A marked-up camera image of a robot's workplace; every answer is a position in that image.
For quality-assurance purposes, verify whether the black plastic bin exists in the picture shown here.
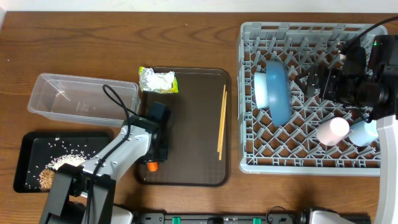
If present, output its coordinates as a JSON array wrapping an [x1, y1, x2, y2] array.
[[13, 131, 111, 193]]

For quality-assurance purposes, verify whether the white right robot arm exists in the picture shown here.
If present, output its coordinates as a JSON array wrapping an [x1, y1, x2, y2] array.
[[294, 64, 397, 224]]

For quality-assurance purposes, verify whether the dark blue plate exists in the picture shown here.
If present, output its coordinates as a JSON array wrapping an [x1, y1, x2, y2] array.
[[266, 60, 292, 126]]

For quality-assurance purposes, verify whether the clear plastic bin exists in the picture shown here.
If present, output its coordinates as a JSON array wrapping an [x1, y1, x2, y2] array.
[[27, 73, 141, 127]]

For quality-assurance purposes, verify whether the light blue cup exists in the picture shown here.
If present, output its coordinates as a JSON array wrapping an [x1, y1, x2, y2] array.
[[349, 120, 379, 147]]

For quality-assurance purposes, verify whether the foil wrapper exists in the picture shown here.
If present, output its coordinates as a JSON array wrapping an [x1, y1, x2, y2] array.
[[138, 67, 179, 94]]

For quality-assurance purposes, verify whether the brown food scrap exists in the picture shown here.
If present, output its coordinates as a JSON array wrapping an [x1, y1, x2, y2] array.
[[39, 169, 55, 192]]

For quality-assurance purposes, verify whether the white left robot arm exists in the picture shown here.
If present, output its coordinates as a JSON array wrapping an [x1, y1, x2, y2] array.
[[40, 113, 170, 223]]

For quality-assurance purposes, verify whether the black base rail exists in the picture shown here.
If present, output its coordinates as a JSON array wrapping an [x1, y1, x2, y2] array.
[[132, 213, 300, 224]]

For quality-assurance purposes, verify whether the pink cup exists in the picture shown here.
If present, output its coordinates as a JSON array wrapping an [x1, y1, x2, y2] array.
[[316, 117, 349, 146]]

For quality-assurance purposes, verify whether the grey dishwasher rack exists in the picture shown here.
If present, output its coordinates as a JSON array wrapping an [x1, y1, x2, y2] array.
[[238, 22, 388, 176]]

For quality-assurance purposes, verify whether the light blue bowl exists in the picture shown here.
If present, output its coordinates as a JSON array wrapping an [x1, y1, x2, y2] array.
[[254, 72, 269, 109]]

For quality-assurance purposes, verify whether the wooden chopstick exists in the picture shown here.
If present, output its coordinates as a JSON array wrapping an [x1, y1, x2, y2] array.
[[217, 85, 227, 160], [218, 91, 228, 161]]

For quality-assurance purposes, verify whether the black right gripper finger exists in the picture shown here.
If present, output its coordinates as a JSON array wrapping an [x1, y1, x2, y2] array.
[[295, 65, 323, 83], [295, 80, 320, 96]]

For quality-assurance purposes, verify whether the orange carrot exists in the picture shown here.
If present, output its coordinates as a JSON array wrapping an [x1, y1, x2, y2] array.
[[147, 162, 159, 172]]

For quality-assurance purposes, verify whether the white rice pile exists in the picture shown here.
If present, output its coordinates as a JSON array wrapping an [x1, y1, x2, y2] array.
[[26, 136, 97, 190]]

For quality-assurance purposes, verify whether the brown plastic tray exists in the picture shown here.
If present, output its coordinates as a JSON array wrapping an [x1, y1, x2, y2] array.
[[134, 68, 231, 187]]

